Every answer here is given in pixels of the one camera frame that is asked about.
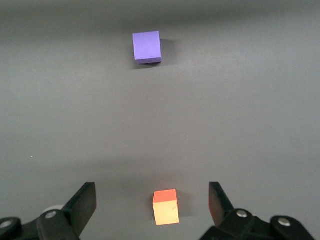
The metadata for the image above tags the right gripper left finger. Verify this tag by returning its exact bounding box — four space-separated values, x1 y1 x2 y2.
0 181 98 240

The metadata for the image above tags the purple foam block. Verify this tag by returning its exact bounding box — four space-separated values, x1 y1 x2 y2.
132 30 163 66

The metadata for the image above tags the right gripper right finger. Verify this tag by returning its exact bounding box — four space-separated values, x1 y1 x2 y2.
199 181 315 240

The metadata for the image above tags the orange foam block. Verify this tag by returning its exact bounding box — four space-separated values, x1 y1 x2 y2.
152 189 180 227

